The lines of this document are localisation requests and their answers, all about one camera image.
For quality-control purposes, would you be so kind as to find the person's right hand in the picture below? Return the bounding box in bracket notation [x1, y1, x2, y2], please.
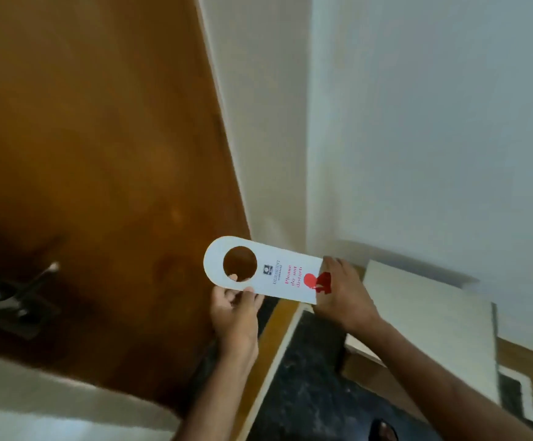
[313, 255, 383, 335]

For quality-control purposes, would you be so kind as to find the brown wooden door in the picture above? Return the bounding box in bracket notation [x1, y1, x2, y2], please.
[0, 0, 252, 416]

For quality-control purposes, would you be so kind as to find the person's left hand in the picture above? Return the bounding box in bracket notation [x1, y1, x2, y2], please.
[209, 273, 265, 364]

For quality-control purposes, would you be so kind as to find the white door hanger sign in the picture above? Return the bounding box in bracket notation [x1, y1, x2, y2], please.
[203, 235, 332, 305]

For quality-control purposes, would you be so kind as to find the person's left forearm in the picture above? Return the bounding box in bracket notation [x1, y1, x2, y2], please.
[172, 349, 261, 441]

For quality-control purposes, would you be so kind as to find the person's right forearm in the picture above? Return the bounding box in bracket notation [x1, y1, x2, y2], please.
[362, 316, 533, 441]

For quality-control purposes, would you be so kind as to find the black sandal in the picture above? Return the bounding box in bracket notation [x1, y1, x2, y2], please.
[368, 419, 400, 441]

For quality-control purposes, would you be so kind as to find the metal door lever handle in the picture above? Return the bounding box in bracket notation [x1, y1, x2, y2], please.
[0, 261, 62, 340]

